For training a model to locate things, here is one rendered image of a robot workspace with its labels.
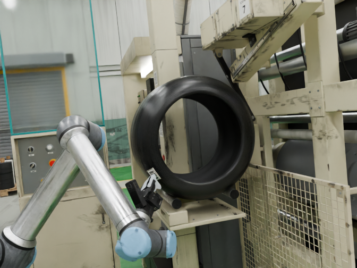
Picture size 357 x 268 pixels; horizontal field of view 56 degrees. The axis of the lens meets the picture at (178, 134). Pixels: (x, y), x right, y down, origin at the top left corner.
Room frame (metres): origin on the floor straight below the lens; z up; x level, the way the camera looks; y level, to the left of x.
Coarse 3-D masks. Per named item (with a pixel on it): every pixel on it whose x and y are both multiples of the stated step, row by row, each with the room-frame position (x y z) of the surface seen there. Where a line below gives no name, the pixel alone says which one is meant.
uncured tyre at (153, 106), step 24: (168, 96) 1.46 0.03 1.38; (192, 96) 1.78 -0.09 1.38; (216, 96) 1.53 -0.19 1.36; (240, 96) 1.59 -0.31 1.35; (144, 120) 1.46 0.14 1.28; (216, 120) 1.82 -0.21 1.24; (240, 120) 1.54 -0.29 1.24; (144, 144) 1.44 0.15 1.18; (240, 144) 1.73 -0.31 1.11; (144, 168) 1.47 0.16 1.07; (168, 168) 1.45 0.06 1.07; (216, 168) 1.80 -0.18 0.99; (240, 168) 1.54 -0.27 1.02; (168, 192) 1.50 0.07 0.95; (192, 192) 1.48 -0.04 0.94; (216, 192) 1.53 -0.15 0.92
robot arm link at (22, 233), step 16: (96, 128) 1.44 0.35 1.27; (96, 144) 1.44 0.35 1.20; (64, 160) 1.40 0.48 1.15; (48, 176) 1.40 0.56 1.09; (64, 176) 1.40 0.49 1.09; (48, 192) 1.39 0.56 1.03; (64, 192) 1.43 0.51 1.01; (32, 208) 1.38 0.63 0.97; (48, 208) 1.40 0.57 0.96; (16, 224) 1.38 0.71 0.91; (32, 224) 1.38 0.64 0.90; (16, 240) 1.36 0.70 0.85; (32, 240) 1.41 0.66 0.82; (16, 256) 1.36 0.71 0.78; (32, 256) 1.44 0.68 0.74
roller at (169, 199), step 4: (160, 192) 1.71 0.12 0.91; (164, 192) 1.65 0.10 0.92; (164, 196) 1.62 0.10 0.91; (168, 196) 1.57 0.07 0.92; (172, 196) 1.54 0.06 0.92; (168, 200) 1.54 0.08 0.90; (172, 200) 1.49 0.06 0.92; (176, 200) 1.48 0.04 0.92; (180, 200) 1.48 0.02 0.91; (172, 204) 1.47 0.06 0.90; (176, 204) 1.48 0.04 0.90; (180, 204) 1.48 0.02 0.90; (176, 208) 1.48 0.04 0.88
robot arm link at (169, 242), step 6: (162, 234) 1.12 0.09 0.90; (168, 234) 1.13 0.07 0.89; (174, 234) 1.16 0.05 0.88; (168, 240) 1.11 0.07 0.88; (174, 240) 1.16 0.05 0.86; (168, 246) 1.11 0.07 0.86; (174, 246) 1.15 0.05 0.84; (162, 252) 1.10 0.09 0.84; (168, 252) 1.11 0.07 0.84; (174, 252) 1.15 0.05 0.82
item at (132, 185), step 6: (132, 180) 1.32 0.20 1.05; (126, 186) 1.33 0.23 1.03; (132, 186) 1.31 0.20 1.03; (138, 186) 1.32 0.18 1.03; (132, 192) 1.32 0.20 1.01; (138, 192) 1.31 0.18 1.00; (132, 198) 1.32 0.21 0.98; (138, 198) 1.31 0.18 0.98; (138, 204) 1.31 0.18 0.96; (144, 204) 1.31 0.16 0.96
